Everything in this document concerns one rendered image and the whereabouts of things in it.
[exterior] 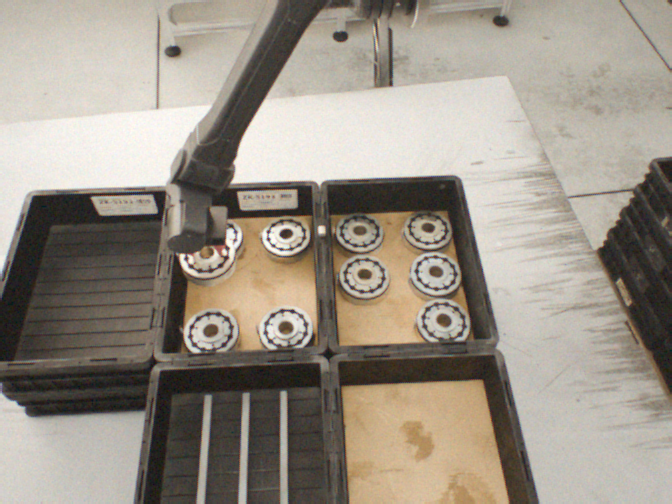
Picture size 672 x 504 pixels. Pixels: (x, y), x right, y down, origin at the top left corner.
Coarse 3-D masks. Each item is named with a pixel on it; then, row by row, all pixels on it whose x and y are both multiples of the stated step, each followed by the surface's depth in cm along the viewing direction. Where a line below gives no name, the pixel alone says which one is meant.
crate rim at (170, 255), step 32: (320, 224) 122; (320, 256) 117; (320, 288) 113; (160, 320) 109; (320, 320) 109; (160, 352) 106; (192, 352) 106; (224, 352) 106; (256, 352) 106; (288, 352) 106; (320, 352) 106
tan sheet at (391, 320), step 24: (336, 216) 136; (384, 216) 136; (408, 216) 136; (384, 240) 132; (336, 264) 128; (408, 264) 128; (336, 288) 125; (408, 288) 125; (360, 312) 122; (384, 312) 122; (408, 312) 122; (360, 336) 119; (384, 336) 119; (408, 336) 119
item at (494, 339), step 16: (432, 176) 129; (448, 176) 129; (320, 192) 127; (464, 192) 127; (464, 208) 125; (464, 224) 122; (480, 256) 117; (480, 272) 115; (480, 288) 113; (496, 336) 107; (336, 352) 106; (352, 352) 106
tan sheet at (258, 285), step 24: (312, 240) 132; (240, 264) 128; (264, 264) 128; (288, 264) 128; (312, 264) 128; (192, 288) 125; (216, 288) 125; (240, 288) 125; (264, 288) 125; (288, 288) 125; (312, 288) 125; (192, 312) 122; (240, 312) 122; (264, 312) 122; (312, 312) 122; (240, 336) 119
